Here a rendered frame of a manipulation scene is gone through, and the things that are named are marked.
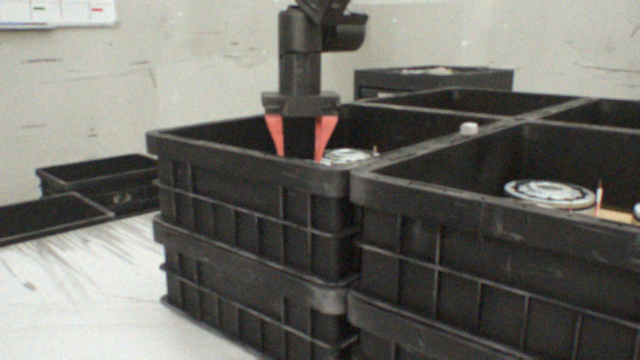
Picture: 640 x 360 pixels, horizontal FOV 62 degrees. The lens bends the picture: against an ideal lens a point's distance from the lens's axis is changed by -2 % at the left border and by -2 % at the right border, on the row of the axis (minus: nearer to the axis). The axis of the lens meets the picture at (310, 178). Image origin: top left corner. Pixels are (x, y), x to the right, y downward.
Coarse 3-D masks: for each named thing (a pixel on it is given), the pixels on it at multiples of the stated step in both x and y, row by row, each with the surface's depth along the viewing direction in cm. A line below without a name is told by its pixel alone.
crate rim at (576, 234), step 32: (512, 128) 69; (576, 128) 68; (608, 128) 67; (384, 160) 49; (416, 160) 51; (352, 192) 45; (384, 192) 42; (416, 192) 40; (448, 192) 39; (448, 224) 39; (480, 224) 37; (512, 224) 36; (544, 224) 35; (576, 224) 33; (608, 224) 32; (576, 256) 34; (608, 256) 32
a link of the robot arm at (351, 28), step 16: (304, 0) 67; (336, 0) 64; (320, 16) 65; (336, 16) 66; (352, 16) 72; (368, 16) 74; (336, 32) 71; (352, 32) 73; (336, 48) 73; (352, 48) 75
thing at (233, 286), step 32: (160, 224) 65; (192, 256) 61; (224, 256) 57; (192, 288) 65; (224, 288) 60; (256, 288) 57; (288, 288) 52; (320, 288) 49; (192, 320) 64; (224, 320) 62; (256, 320) 58; (288, 320) 54; (320, 320) 51; (256, 352) 57; (288, 352) 55; (320, 352) 52
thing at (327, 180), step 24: (240, 120) 74; (480, 120) 76; (504, 120) 73; (168, 144) 60; (192, 144) 57; (216, 144) 56; (432, 144) 56; (216, 168) 55; (240, 168) 53; (264, 168) 51; (288, 168) 49; (312, 168) 47; (336, 168) 46; (312, 192) 47; (336, 192) 46
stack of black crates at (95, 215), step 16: (0, 208) 147; (16, 208) 149; (32, 208) 152; (48, 208) 156; (64, 208) 159; (80, 208) 156; (96, 208) 147; (0, 224) 147; (16, 224) 150; (32, 224) 153; (48, 224) 156; (64, 224) 160; (80, 224) 134; (96, 224) 137; (0, 240) 122; (16, 240) 124
